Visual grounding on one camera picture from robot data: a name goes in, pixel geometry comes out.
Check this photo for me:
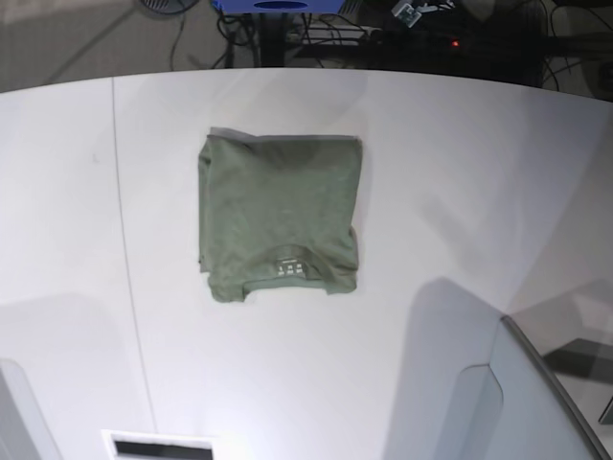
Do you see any green t-shirt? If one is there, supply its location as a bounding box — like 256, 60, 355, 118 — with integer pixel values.
197, 127, 363, 303

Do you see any black power strip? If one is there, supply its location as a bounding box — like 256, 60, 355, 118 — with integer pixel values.
285, 23, 379, 46

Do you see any blue box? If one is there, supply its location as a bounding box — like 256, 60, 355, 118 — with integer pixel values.
212, 0, 344, 14

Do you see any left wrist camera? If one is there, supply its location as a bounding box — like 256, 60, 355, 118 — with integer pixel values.
391, 0, 422, 28

